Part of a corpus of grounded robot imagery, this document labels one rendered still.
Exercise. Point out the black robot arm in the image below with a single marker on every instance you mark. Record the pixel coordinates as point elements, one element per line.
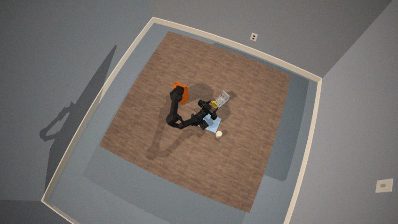
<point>173,117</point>

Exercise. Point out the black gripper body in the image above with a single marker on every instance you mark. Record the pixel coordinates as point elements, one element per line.
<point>213,115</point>

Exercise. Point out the yellow plate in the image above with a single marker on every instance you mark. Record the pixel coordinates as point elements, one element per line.
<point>214,104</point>

